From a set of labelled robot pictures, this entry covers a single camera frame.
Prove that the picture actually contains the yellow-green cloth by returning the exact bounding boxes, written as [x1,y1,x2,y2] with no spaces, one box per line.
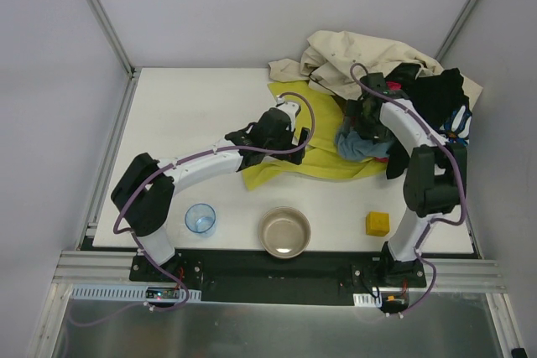
[242,81,386,190]

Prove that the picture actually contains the beige cloth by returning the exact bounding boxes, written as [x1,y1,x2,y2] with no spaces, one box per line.
[267,29,484,110]

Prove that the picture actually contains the black cloth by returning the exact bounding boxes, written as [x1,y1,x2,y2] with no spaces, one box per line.
[383,63,469,181]

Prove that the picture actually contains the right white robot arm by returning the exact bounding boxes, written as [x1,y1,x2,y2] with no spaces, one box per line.
[343,95,467,286]

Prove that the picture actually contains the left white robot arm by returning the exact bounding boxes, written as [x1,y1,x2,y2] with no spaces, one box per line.
[111,101,311,267]

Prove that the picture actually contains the light blue cloth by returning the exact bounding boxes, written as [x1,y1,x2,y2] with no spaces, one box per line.
[334,123,394,162]

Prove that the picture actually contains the pink red cloth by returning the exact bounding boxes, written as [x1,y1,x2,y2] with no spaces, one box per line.
[386,81,402,91]

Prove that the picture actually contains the blue white patterned cloth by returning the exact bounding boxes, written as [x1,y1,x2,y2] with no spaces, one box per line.
[440,105,472,146]

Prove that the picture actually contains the beige ceramic bowl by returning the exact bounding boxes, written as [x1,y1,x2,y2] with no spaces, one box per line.
[258,207,311,259]

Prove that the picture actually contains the yellow cube block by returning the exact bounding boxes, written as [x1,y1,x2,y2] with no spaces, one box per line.
[365,211,390,237]

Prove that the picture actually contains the clear blue plastic cup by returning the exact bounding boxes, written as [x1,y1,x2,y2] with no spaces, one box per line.
[185,203,216,237]

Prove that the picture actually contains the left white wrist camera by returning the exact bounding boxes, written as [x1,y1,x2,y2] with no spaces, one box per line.
[276,97,301,126]

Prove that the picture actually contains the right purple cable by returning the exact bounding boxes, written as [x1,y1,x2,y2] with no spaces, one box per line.
[350,62,469,319]

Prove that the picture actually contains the purple cable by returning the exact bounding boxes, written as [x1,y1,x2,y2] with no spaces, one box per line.
[350,62,469,319]
[66,91,316,328]

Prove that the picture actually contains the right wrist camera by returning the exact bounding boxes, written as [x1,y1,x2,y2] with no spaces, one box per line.
[361,72,389,96]

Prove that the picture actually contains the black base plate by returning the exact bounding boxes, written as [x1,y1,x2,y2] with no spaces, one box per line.
[129,249,426,306]

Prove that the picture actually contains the right white cable duct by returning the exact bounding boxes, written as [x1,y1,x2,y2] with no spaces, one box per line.
[352,293,383,309]

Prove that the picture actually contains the white cable duct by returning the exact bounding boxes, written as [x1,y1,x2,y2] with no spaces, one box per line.
[71,284,202,304]
[352,293,383,309]

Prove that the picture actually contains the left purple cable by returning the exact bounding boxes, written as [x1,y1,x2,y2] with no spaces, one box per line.
[66,91,316,328]

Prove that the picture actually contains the right aluminium frame post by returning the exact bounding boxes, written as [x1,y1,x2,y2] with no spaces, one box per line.
[435,0,482,63]

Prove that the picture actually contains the aluminium frame post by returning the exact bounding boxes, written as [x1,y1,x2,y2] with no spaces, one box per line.
[435,0,482,63]
[86,0,137,77]

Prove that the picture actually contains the left aluminium frame post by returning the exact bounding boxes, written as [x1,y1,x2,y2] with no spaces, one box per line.
[86,0,137,77]

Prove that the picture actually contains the left white cable duct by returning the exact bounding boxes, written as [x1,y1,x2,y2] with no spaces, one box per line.
[71,284,202,304]

